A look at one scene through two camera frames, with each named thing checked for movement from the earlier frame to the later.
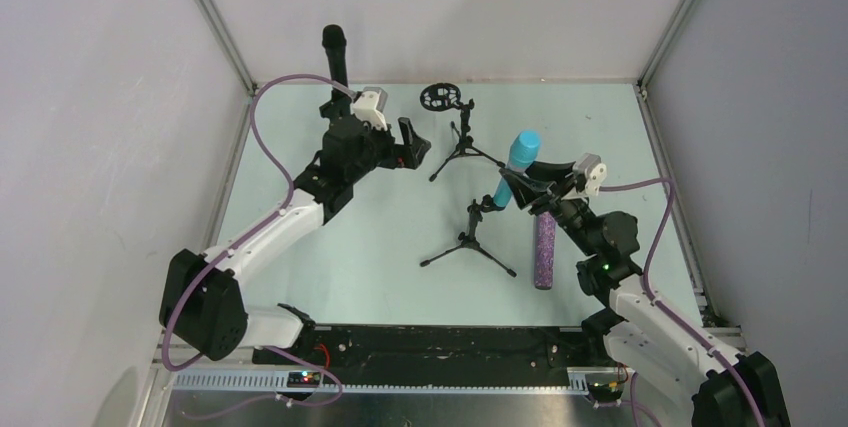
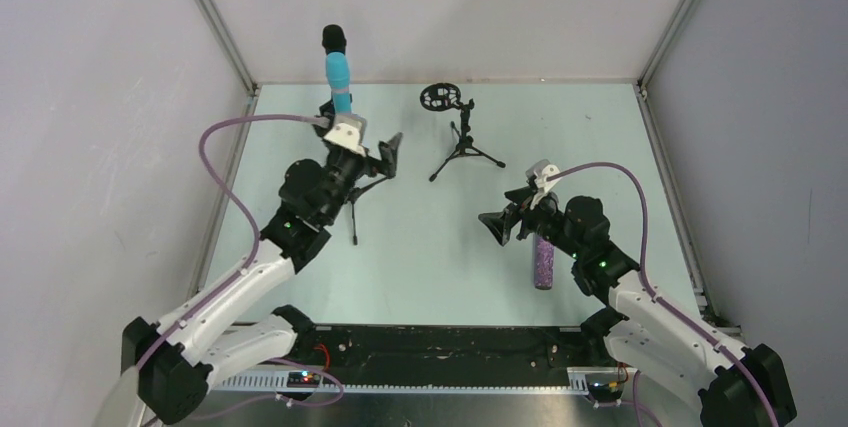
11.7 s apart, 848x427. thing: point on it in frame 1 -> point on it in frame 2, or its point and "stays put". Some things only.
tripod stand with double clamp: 467,240 -> 353,193
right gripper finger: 524,188 -> 499,224
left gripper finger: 419,147 -> 389,151
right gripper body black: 548,192 -> 525,213
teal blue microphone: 523,150 -> 338,66
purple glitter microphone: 545,245 stays put
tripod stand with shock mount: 442,97 stays put
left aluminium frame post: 241,67 stays put
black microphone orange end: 334,39 stays put
